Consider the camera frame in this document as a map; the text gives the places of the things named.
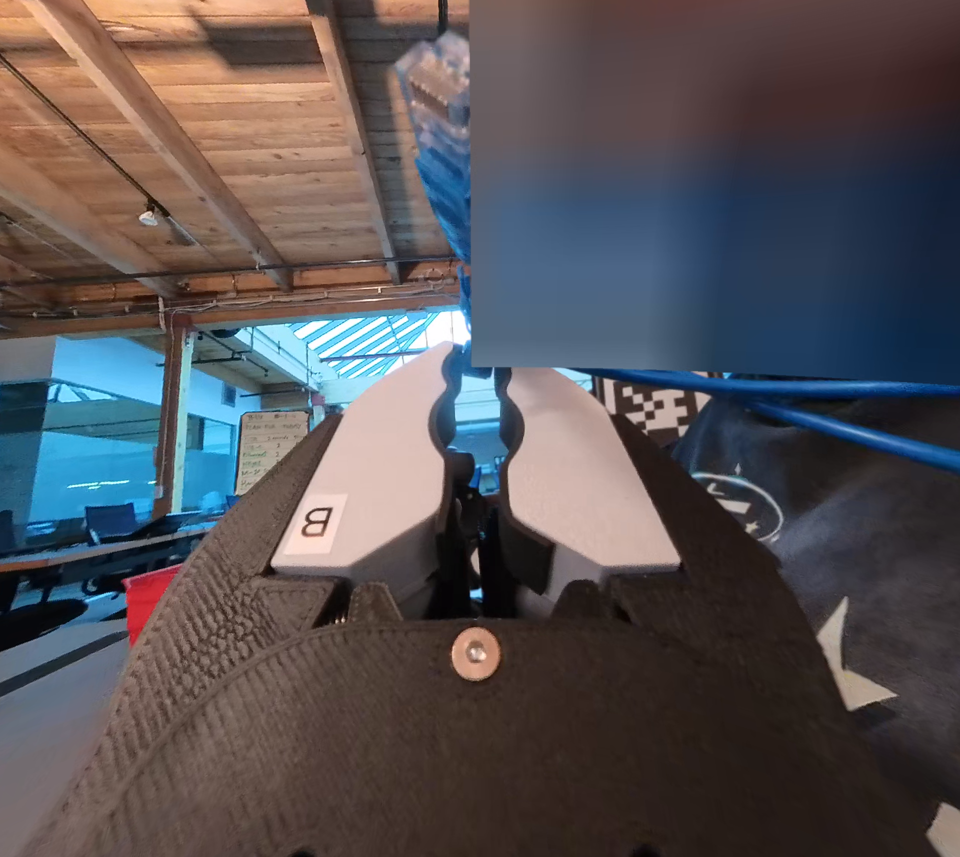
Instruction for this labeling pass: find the red plastic bin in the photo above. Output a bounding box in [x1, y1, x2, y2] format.
[122, 562, 183, 648]

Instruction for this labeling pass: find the wooden desk with black legs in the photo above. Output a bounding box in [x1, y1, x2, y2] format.
[0, 523, 219, 573]

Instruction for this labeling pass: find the wide handwritten whiteboard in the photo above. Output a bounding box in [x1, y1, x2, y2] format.
[234, 409, 312, 498]

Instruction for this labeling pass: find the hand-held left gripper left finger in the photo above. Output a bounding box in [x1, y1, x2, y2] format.
[268, 341, 460, 581]

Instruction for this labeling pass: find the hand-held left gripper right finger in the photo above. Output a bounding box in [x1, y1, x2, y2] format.
[495, 368, 684, 575]

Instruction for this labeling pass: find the black office chair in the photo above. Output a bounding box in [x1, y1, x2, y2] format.
[82, 503, 141, 545]

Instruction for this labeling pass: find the blue ethernet cable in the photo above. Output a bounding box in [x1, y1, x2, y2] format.
[393, 32, 960, 476]

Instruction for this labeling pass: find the person's dark printed shirt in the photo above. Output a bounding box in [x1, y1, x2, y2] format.
[667, 377, 960, 857]

